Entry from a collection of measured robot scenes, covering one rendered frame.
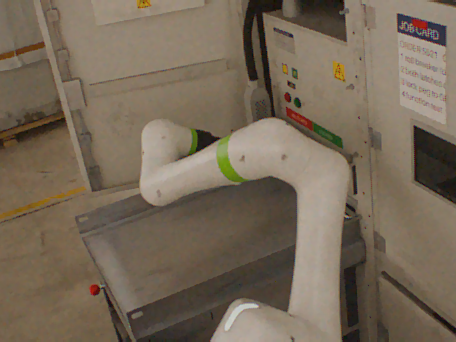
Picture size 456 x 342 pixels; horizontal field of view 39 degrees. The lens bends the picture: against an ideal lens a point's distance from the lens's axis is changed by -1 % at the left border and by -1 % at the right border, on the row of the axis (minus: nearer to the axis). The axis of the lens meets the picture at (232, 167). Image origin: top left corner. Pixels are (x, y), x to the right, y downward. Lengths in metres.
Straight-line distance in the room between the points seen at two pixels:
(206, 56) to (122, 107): 0.33
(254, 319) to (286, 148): 0.37
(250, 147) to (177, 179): 0.29
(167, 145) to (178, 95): 0.54
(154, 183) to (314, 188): 0.44
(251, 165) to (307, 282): 0.27
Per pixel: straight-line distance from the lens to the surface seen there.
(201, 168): 1.51
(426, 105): 1.39
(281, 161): 1.36
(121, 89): 2.19
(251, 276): 1.73
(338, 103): 1.81
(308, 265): 1.38
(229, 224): 2.00
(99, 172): 2.31
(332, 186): 1.44
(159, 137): 1.71
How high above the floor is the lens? 1.91
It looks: 27 degrees down
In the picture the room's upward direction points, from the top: 9 degrees counter-clockwise
